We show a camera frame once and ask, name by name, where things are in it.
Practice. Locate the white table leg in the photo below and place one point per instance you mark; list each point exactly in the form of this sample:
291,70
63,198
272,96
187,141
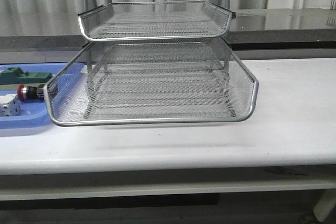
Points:
325,205

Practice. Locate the mesh tray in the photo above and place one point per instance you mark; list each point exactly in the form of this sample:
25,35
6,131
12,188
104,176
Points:
154,56
125,90
155,20

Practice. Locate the green terminal block module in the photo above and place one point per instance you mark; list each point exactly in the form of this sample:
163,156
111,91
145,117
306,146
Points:
15,75

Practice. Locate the blue plastic tray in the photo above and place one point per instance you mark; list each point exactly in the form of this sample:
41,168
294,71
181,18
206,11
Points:
33,117

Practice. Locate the red emergency stop button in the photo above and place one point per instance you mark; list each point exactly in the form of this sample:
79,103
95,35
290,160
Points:
30,92

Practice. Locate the white terminal block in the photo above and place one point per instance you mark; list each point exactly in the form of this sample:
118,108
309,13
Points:
10,105

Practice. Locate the grey stone counter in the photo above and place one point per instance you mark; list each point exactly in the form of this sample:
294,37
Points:
251,29

